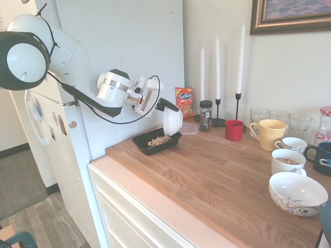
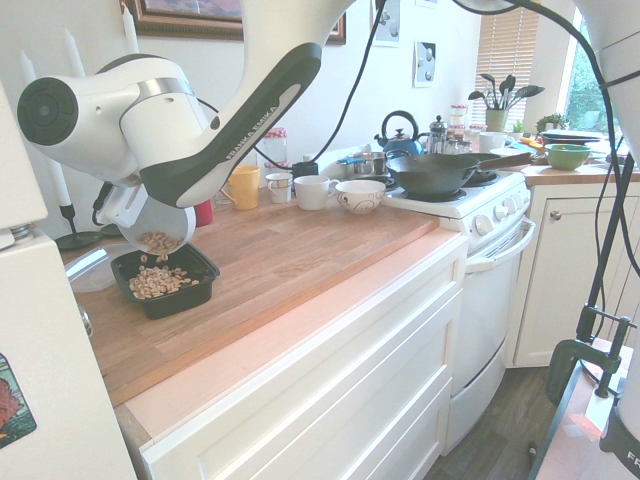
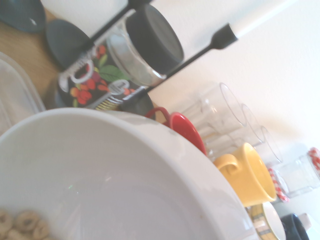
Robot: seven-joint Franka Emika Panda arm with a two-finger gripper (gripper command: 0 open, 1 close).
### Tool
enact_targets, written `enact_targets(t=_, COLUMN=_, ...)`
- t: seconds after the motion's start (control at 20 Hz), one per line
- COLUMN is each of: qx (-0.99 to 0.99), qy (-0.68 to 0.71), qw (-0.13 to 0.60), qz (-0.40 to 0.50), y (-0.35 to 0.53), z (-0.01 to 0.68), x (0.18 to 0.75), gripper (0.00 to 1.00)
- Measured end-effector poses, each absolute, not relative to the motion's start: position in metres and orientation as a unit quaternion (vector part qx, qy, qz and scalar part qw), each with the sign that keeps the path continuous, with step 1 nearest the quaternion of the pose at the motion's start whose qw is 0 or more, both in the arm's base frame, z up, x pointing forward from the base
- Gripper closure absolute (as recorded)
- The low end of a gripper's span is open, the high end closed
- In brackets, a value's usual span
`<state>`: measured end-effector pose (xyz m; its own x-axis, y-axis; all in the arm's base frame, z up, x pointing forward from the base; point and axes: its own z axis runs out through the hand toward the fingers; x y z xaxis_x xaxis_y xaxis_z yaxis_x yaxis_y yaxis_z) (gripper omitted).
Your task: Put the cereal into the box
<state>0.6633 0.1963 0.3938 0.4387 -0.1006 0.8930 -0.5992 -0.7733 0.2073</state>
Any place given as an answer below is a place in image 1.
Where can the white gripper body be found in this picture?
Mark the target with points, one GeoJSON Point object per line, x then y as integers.
{"type": "Point", "coordinates": [152, 87]}

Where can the white bowl with swirl pattern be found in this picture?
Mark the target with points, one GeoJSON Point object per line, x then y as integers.
{"type": "Point", "coordinates": [297, 191]}

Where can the arched brown fridge magnet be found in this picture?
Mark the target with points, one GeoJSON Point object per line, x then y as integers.
{"type": "Point", "coordinates": [62, 126]}

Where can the short white candle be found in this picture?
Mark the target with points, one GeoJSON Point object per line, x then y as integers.
{"type": "Point", "coordinates": [202, 75]}

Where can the dark blue object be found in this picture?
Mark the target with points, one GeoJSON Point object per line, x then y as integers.
{"type": "Point", "coordinates": [326, 219]}

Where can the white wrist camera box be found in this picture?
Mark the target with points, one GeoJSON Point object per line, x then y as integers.
{"type": "Point", "coordinates": [136, 85]}

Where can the white refrigerator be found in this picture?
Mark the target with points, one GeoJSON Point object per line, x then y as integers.
{"type": "Point", "coordinates": [129, 38]}

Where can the tall white candle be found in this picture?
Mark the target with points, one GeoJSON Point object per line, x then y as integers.
{"type": "Point", "coordinates": [241, 56]}

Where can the yellow mug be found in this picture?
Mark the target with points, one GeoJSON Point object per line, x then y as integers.
{"type": "Point", "coordinates": [271, 137]}

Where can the black plastic food box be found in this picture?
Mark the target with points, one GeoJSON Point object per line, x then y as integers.
{"type": "Point", "coordinates": [144, 148]}

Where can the round fridge magnet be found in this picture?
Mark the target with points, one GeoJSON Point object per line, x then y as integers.
{"type": "Point", "coordinates": [54, 116]}

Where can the clear plastic lid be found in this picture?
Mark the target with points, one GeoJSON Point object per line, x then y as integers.
{"type": "Point", "coordinates": [190, 128]}

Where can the cereal rings heap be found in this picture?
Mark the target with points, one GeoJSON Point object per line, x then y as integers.
{"type": "Point", "coordinates": [156, 141]}

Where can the white cup holding cereal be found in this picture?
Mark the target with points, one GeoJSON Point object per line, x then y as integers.
{"type": "Point", "coordinates": [284, 169]}

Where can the round metal fridge lock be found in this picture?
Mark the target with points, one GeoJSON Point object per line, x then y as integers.
{"type": "Point", "coordinates": [73, 124]}

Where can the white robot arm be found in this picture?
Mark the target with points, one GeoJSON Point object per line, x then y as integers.
{"type": "Point", "coordinates": [64, 51]}

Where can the white cup with blue pattern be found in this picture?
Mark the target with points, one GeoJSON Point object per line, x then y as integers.
{"type": "Point", "coordinates": [294, 147]}

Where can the glass jar red checkered lid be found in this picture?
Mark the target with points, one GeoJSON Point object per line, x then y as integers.
{"type": "Point", "coordinates": [326, 121]}
{"type": "Point", "coordinates": [322, 138]}

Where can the red mug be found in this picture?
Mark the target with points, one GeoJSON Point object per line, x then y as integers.
{"type": "Point", "coordinates": [232, 131]}

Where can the clear drinking glass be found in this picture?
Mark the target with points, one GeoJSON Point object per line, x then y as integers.
{"type": "Point", "coordinates": [280, 116]}
{"type": "Point", "coordinates": [300, 126]}
{"type": "Point", "coordinates": [258, 115]}

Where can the orange snack bag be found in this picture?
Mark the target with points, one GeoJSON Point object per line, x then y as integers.
{"type": "Point", "coordinates": [184, 103]}

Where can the framed picture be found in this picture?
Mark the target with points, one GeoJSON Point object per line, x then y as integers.
{"type": "Point", "coordinates": [292, 15]}

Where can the dark blue mug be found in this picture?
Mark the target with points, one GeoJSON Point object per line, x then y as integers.
{"type": "Point", "coordinates": [324, 152]}

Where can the white drawer cabinet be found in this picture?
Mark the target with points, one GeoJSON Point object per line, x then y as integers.
{"type": "Point", "coordinates": [116, 206]}

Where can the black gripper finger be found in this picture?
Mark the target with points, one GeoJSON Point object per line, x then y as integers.
{"type": "Point", "coordinates": [169, 104]}
{"type": "Point", "coordinates": [159, 107]}

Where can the dark green chair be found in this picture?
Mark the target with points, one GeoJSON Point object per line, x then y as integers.
{"type": "Point", "coordinates": [23, 239]}

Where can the medium white candle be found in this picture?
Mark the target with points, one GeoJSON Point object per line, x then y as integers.
{"type": "Point", "coordinates": [217, 69]}

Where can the brown cereal pieces in cup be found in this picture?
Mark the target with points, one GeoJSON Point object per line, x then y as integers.
{"type": "Point", "coordinates": [287, 161]}

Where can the plain white bowl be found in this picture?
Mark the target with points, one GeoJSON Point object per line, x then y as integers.
{"type": "Point", "coordinates": [172, 121]}

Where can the black candle holder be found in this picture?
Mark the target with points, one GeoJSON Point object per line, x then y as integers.
{"type": "Point", "coordinates": [218, 121]}
{"type": "Point", "coordinates": [196, 118]}
{"type": "Point", "coordinates": [237, 106]}

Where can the rectangular photo fridge magnet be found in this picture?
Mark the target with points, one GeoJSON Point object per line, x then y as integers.
{"type": "Point", "coordinates": [52, 133]}

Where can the dark jar with black lid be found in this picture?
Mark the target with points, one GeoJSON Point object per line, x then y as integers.
{"type": "Point", "coordinates": [205, 116]}

